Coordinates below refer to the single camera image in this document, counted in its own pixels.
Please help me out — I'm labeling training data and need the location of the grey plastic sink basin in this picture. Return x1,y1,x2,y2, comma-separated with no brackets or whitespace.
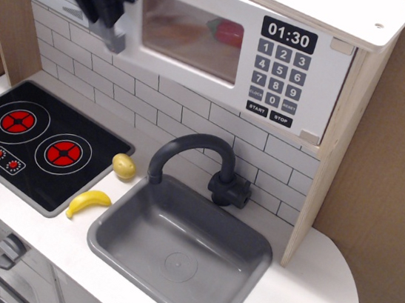
87,175,272,303

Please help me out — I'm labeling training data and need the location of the white toy microwave door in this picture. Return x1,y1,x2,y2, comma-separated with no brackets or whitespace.
104,0,356,145

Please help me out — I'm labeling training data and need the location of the yellow toy banana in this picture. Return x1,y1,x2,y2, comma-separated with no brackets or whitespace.
65,190,112,219

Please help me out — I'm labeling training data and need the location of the black toy stove top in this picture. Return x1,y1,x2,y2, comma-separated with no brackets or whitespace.
0,81,135,218

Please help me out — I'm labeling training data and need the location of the grey toy faucet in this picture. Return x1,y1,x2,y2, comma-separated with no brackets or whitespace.
144,127,259,211

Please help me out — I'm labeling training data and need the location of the red toy chili pepper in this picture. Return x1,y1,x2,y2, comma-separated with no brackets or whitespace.
207,18,244,49

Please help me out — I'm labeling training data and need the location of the yellow toy potato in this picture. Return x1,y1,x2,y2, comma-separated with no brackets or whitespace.
112,153,137,180

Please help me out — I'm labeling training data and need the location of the brown cardboard panel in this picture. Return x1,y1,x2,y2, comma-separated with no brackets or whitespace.
314,28,405,303

